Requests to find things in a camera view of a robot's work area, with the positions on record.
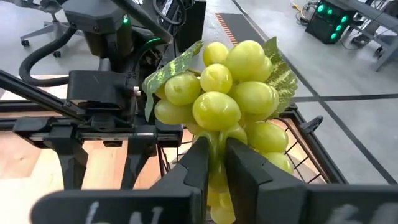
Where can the grey desk with legs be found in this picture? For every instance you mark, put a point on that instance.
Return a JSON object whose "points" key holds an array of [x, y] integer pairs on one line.
{"points": [[373, 14]]}

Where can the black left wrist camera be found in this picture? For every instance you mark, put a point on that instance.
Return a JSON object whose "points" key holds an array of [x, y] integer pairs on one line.
{"points": [[96, 87]]}

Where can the computer with green lights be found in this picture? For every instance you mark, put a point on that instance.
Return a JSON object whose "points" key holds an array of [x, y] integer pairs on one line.
{"points": [[323, 28]]}

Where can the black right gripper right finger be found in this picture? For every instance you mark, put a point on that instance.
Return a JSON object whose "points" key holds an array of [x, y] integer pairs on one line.
{"points": [[258, 199]]}

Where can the office chair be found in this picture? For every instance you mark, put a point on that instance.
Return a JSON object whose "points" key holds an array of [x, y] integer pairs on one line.
{"points": [[53, 28]]}

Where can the black tower box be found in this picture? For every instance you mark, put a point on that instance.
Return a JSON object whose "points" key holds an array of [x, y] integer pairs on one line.
{"points": [[192, 28]]}

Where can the green grape bunch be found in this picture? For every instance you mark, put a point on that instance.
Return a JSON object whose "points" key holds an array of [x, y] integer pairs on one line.
{"points": [[217, 109]]}

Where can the black floor mat striped edge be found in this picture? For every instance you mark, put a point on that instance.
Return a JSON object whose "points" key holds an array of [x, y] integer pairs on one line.
{"points": [[242, 28]]}

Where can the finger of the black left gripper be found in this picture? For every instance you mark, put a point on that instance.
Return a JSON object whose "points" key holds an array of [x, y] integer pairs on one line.
{"points": [[71, 155], [138, 152]]}

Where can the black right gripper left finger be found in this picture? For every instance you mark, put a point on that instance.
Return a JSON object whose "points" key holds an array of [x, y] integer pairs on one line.
{"points": [[196, 174]]}

